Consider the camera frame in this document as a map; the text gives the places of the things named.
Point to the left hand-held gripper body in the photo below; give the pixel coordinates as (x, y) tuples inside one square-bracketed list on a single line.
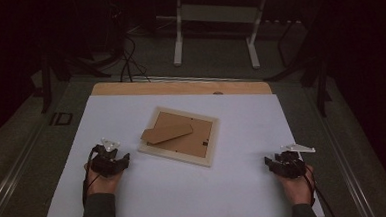
[(105, 163)]

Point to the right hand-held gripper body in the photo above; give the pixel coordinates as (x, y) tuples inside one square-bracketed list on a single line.
[(292, 166)]

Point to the wooden picture frame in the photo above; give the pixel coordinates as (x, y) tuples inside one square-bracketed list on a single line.
[(189, 140)]

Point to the person's left hand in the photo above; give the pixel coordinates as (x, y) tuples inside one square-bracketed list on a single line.
[(101, 186)]

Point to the person's right hand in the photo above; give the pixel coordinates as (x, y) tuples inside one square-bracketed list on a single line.
[(298, 189)]

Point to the black floor socket plate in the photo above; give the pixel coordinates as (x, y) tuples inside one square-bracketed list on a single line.
[(61, 118)]

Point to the black metal stand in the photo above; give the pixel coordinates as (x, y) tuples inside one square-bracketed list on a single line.
[(46, 89), (320, 88)]

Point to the metal floor strip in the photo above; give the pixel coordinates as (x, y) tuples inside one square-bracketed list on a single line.
[(192, 78)]

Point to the metal floor rail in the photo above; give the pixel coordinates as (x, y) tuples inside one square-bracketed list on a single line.
[(346, 167), (11, 178)]

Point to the white metal desk frame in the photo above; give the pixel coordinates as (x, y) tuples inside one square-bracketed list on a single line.
[(178, 49)]

